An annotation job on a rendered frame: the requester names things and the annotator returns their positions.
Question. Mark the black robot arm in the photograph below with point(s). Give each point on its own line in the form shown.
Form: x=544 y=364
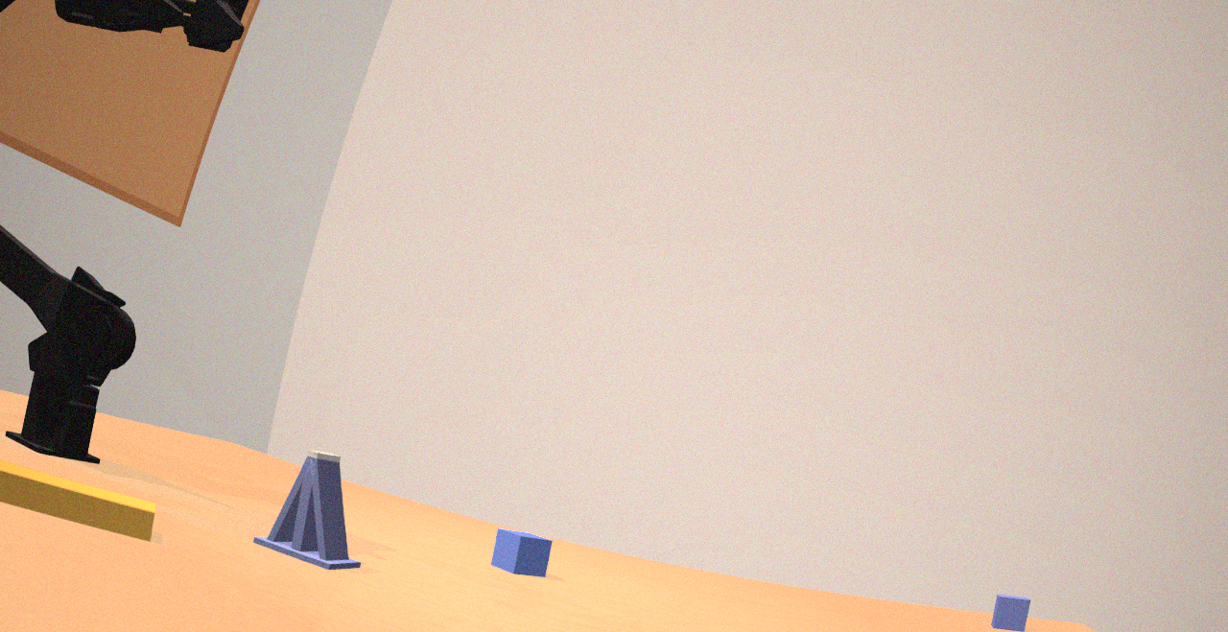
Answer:
x=87 y=335

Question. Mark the yellow bar with orange block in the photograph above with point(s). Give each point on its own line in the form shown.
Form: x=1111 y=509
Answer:
x=76 y=502

